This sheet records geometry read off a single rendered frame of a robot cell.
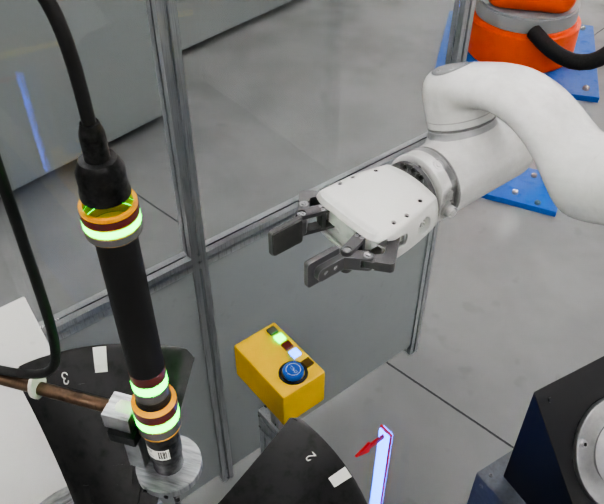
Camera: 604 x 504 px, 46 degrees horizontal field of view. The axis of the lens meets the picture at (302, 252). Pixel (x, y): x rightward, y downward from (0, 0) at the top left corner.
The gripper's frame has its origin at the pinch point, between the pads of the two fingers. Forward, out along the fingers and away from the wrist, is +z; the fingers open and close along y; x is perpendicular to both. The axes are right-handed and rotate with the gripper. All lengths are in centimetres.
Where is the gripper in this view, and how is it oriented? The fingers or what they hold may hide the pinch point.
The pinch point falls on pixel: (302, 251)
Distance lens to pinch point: 71.6
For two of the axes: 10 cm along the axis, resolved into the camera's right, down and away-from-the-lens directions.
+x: 0.0, -7.4, -6.8
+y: -6.2, -5.3, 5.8
